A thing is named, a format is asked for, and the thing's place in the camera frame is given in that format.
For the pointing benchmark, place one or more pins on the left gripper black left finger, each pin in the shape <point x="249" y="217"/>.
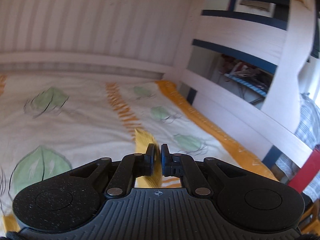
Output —
<point x="113" y="179"/>

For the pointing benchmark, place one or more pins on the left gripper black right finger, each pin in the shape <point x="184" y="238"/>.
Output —
<point x="200" y="178"/>

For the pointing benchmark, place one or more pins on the mustard yellow knit garment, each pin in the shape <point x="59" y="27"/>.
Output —
<point x="146" y="144"/>

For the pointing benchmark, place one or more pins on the white leaf-print duvet cover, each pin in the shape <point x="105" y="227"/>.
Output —
<point x="52" y="124"/>

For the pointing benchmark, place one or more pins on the grey checked cloth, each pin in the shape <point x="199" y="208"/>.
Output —
<point x="308" y="132"/>

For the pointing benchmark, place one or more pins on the white and blue shelf unit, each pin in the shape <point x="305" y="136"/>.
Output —
<point x="238" y="45"/>

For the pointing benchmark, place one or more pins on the red post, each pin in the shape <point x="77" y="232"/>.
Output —
<point x="307" y="173"/>

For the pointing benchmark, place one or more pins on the white wooden bed frame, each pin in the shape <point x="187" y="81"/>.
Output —
<point x="156" y="36"/>

